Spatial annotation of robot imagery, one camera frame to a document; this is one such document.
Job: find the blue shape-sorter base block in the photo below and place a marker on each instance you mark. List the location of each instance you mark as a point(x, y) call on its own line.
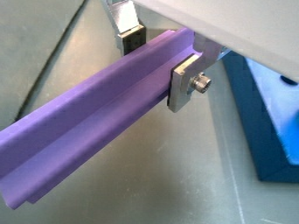
point(267, 100)

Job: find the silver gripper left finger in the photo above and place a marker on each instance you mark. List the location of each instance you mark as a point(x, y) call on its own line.
point(123, 18)

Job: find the purple star-profile bar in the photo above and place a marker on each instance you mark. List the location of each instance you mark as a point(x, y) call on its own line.
point(53, 140)

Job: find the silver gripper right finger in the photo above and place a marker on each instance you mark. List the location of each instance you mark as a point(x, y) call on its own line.
point(187, 76)

